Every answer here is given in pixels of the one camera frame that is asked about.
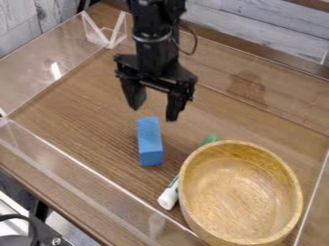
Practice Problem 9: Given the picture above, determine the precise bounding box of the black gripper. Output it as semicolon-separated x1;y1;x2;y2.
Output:
115;34;198;122

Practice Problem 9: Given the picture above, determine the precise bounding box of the blue rectangular block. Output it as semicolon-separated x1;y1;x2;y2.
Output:
138;117;164;166

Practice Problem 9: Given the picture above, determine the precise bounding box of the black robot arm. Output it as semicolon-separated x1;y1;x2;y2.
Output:
115;0;198;122

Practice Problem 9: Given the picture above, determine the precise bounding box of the brown wooden bowl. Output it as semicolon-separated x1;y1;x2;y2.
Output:
179;140;304;246

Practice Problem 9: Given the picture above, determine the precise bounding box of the white green marker pen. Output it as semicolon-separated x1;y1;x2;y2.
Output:
156;135;219;210

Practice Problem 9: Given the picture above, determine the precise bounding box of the black metal table leg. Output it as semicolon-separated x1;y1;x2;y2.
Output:
33;201;49;222

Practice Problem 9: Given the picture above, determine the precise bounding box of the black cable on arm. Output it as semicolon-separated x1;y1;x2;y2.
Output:
171;20;199;57

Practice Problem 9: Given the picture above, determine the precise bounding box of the black cable bottom left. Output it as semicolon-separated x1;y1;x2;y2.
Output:
0;213;44;246

